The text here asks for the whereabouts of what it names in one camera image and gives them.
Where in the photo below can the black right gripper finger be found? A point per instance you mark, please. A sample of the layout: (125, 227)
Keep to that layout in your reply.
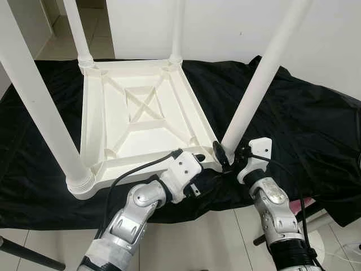
(220, 154)

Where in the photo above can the white plastic table top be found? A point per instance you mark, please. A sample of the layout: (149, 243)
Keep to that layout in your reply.
(146, 135)

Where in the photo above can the white plastic table leg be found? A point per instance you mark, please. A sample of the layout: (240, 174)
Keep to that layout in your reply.
(176, 28)
(265, 68)
(34, 96)
(76, 28)

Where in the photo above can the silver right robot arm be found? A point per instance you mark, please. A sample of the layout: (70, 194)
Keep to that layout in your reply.
(276, 209)

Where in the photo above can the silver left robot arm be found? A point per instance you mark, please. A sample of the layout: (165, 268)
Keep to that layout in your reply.
(135, 214)

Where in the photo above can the pink object under table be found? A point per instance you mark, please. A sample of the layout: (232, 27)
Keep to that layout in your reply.
(298, 208)

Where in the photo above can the black cloth table cover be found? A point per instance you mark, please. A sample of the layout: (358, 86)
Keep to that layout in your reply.
(316, 124)

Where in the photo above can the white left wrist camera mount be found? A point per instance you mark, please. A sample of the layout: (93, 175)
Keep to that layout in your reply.
(183, 169)

